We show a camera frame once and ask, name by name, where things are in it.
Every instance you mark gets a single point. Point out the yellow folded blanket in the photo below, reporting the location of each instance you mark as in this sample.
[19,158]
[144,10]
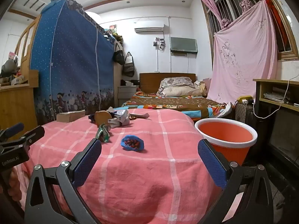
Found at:
[201,87]

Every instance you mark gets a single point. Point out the checkered bag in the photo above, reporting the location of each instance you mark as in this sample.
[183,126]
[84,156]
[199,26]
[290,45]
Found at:
[240,114]

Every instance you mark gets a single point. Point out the dark small wrapper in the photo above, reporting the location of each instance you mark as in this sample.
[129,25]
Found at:
[91,117]

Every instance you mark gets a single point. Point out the wall socket cluster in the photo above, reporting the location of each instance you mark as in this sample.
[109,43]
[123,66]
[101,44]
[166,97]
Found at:
[158,43]

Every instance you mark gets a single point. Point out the pink hanging sheet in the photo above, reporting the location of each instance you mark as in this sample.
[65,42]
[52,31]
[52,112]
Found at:
[245,63]

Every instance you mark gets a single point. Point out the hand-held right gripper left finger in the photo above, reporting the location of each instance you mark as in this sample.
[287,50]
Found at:
[86,161]

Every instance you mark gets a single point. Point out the white air conditioner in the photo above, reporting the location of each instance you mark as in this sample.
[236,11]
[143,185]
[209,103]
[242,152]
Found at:
[149,25]

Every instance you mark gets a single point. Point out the ceiling vent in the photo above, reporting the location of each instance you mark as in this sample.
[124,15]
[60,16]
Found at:
[35,3]

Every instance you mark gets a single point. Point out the green wrapper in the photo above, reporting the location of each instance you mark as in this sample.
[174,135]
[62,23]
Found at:
[102,133]

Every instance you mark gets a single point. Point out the beige pillow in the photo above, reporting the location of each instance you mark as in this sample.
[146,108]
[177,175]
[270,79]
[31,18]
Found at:
[177,92]

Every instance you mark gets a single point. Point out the silver blue foil wrapper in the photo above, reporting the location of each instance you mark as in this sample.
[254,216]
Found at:
[120,114]

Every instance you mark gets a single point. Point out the yellow power strip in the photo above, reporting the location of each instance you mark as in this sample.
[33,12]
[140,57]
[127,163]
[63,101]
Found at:
[243,98]

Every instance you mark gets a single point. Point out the covered wall television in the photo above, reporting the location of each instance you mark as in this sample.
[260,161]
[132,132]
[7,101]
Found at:
[183,44]

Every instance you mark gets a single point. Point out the white nightstand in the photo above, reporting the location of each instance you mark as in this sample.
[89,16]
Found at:
[127,95]

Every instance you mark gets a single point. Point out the dark clothes pile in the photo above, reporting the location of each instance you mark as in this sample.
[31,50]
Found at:
[130,82]

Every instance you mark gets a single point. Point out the beige tissue box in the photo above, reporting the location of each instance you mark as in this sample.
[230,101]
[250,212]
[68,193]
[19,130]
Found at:
[70,116]

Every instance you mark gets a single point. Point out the black and white handbag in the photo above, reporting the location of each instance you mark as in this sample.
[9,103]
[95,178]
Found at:
[128,66]

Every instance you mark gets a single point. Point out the barred window wooden frame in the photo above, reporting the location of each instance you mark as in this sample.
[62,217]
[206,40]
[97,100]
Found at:
[289,55]

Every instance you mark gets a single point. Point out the wooden shelf unit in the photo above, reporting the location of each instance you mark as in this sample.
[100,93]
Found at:
[258,93]

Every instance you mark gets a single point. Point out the floral pillow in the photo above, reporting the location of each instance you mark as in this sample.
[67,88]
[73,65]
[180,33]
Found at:
[175,82]

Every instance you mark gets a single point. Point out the bed with colourful blanket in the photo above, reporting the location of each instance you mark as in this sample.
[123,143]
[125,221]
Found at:
[168,103]

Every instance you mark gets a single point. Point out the round tan disc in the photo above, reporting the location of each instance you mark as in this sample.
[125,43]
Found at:
[102,117]

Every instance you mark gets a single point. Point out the grey stuffed toy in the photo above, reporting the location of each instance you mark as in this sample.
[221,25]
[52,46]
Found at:
[8,67]

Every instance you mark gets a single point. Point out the colourful items atop bunk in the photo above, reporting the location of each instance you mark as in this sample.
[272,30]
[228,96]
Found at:
[114,32]

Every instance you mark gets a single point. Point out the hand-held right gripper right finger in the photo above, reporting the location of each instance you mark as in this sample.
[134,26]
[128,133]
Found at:
[211,163]

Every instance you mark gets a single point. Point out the red cloth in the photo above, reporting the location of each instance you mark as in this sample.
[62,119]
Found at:
[275,14]

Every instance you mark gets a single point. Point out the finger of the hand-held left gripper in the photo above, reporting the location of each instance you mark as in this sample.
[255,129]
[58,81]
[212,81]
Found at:
[14,129]
[35,133]

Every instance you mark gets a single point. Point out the blue wrapper with red bits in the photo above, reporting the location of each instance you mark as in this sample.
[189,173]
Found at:
[125,145]

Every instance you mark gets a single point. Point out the pink pillow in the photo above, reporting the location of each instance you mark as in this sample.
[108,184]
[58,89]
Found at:
[208,84]

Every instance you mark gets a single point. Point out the stack of papers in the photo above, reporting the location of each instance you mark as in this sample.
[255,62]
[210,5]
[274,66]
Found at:
[278,95]

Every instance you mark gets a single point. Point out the blue dotted bed curtain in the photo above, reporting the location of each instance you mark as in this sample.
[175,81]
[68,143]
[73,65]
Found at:
[70,63]

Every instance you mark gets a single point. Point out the wooden bed headboard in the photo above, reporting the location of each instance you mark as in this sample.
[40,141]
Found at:
[149,81]

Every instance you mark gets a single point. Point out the wooden bunk stairs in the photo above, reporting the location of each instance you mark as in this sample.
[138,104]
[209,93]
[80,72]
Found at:
[18,102]

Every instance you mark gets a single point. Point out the orange bucket white rim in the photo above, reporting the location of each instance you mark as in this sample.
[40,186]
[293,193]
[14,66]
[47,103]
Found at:
[224,130]

